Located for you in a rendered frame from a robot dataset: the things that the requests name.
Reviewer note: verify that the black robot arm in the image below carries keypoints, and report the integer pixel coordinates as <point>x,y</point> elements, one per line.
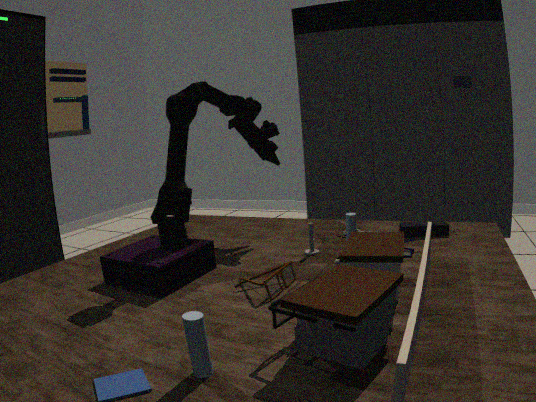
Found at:
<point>174,197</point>

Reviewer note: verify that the blue flat rectangular block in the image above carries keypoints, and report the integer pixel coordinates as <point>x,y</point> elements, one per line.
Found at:
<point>121,385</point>

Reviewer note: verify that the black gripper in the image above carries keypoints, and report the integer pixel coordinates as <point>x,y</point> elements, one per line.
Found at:
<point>265,150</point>

